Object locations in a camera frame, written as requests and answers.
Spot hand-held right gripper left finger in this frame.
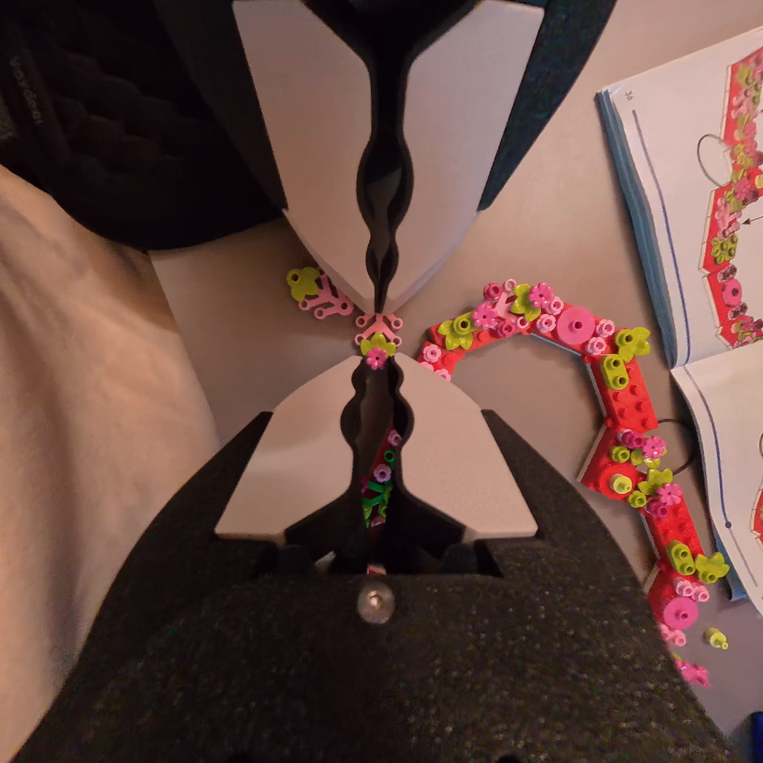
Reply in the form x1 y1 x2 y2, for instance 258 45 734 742
215 354 382 546

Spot pink toy brick flower stem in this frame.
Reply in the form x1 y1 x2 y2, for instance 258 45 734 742
354 312 404 372
286 266 356 320

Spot thin black cord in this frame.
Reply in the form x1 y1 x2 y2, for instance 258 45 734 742
655 417 699 476

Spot open instruction booklet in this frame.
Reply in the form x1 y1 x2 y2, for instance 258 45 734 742
596 27 763 618

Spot loose pink toy brick flowers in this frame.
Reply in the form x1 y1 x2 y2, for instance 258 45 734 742
674 655 711 690

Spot person's left forearm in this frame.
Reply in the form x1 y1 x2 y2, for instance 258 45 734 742
0 164 223 763

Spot red toy brick heart frame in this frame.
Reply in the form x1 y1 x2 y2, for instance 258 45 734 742
360 278 732 651

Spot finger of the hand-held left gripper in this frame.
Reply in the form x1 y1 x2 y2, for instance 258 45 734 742
232 0 386 312
384 0 547 312

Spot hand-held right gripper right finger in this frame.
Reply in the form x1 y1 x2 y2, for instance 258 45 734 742
381 352 538 544

